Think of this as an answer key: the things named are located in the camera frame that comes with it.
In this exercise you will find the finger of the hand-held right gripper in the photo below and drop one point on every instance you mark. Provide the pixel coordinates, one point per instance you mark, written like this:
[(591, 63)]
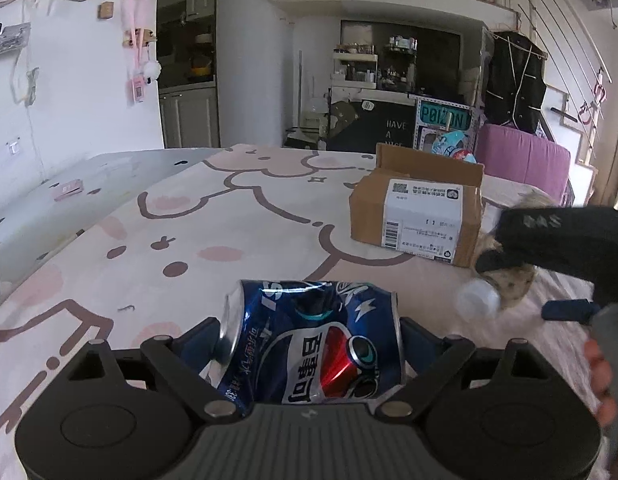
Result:
[(569, 310), (564, 245)]

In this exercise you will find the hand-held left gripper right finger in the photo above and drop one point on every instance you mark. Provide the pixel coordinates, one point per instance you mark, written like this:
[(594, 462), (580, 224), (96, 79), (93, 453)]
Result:
[(414, 342)]

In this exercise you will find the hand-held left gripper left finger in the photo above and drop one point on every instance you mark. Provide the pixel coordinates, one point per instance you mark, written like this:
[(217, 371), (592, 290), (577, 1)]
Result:
[(196, 350)]

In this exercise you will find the clear jar with white cap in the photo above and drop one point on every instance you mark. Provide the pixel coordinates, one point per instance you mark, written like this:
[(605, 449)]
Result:
[(509, 280)]

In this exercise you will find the crushed blue soda can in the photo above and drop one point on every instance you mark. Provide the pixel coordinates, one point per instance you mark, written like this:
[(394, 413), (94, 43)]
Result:
[(309, 340)]

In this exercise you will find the brown cardboard box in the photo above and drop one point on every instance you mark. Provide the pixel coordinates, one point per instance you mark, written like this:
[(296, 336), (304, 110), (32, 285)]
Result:
[(414, 215)]

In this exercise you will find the light blue snack packet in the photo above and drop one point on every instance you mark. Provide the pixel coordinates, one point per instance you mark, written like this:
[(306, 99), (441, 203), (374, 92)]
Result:
[(451, 146)]

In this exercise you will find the person's right hand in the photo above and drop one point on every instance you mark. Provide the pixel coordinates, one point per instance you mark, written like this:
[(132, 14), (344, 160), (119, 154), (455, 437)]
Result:
[(601, 385)]

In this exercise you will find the white wooden staircase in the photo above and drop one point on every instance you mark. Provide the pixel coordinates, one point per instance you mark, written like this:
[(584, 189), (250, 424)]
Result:
[(579, 160)]

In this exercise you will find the pink folded mattress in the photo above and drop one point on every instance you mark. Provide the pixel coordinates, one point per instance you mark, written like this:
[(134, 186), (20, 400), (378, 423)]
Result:
[(524, 165)]

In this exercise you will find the pink cartoon printed tablecloth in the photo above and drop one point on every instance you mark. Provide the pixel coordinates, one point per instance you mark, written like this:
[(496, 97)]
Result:
[(189, 240)]

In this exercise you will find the black vest with white trim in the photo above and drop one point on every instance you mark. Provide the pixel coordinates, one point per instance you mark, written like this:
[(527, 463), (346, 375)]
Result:
[(516, 85)]

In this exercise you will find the teal sign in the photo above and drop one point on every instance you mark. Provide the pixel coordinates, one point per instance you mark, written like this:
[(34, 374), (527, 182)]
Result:
[(443, 119)]

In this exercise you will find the white perforated cabinet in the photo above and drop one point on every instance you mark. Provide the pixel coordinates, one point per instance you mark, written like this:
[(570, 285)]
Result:
[(424, 140)]

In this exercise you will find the pink card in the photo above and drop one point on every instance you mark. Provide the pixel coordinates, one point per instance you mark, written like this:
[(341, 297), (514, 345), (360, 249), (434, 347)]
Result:
[(69, 191)]

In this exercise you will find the black letter board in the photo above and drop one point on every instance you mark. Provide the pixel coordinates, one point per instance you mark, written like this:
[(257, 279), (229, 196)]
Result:
[(374, 127)]

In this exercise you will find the cream kitchen base cabinet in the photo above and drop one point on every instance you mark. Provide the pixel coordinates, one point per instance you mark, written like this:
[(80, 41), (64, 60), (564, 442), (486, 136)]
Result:
[(189, 120)]

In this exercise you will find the metal stair railing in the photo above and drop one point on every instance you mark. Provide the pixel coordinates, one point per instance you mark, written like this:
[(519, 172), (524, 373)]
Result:
[(539, 0)]

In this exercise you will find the pink hanging ornament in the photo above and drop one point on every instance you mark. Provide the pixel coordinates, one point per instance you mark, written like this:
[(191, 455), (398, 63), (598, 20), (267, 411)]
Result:
[(139, 60)]

